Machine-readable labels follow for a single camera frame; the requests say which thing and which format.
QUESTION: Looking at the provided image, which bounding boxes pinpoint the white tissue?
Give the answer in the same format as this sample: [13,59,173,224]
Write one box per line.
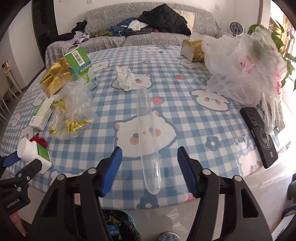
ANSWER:
[115,66,135,91]

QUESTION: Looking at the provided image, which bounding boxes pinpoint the blue checkered bear tablecloth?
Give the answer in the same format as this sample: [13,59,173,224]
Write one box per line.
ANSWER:
[0,45,291,210]

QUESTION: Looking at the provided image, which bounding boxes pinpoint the gold tissue box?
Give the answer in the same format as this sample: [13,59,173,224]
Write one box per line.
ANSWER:
[181,33,204,62]

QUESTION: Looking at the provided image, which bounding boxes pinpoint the beige cushion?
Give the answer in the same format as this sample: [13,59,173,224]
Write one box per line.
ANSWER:
[174,9,195,32]

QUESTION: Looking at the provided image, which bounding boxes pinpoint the clear plastic toothbrush case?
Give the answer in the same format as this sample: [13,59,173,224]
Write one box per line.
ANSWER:
[137,86,161,195]

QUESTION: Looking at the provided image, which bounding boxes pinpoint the clear plastic bag gold wrappers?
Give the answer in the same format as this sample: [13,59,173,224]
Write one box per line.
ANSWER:
[49,78,97,140]

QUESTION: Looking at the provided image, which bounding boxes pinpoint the gold foil package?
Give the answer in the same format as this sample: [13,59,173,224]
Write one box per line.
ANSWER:
[40,57,71,97]

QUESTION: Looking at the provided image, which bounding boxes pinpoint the white desk fan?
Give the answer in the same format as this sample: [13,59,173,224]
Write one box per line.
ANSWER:
[223,21,244,38]

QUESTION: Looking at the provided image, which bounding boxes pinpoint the white bottle green label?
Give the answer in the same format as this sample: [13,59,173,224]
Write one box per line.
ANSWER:
[17,138,52,174]

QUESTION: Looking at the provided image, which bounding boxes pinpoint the green white medicine carton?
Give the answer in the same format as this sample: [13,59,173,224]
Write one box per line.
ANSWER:
[64,47,98,90]

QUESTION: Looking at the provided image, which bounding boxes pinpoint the red crumpled wrapper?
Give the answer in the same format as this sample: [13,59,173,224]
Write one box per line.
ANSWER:
[30,133,48,148]

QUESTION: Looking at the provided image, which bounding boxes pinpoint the black lined trash bin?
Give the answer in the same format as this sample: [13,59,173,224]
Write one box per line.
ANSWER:
[102,209,142,241]

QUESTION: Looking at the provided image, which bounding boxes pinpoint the grey patterned sofa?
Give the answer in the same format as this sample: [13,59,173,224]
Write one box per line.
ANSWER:
[45,2,225,68]

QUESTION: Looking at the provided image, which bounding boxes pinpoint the black quilted jacket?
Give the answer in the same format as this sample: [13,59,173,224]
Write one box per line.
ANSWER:
[138,4,191,36]

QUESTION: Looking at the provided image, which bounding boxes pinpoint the black smartphone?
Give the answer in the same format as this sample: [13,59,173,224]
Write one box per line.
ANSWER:
[240,108,278,169]

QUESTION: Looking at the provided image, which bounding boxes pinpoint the large white plastic bag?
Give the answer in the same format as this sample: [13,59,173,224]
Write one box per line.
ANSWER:
[201,26,287,134]

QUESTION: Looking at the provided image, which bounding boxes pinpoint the green houseplant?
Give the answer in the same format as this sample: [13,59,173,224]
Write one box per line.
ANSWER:
[241,24,295,95]

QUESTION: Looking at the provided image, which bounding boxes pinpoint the dining chair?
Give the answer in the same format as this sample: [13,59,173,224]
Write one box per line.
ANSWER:
[1,67,24,123]

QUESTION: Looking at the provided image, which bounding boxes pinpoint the pile of clothes on sofa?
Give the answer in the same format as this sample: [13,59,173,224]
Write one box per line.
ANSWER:
[51,17,153,43]

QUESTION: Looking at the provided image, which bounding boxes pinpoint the white green medicine box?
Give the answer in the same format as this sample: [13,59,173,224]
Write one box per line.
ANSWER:
[29,97,55,131]

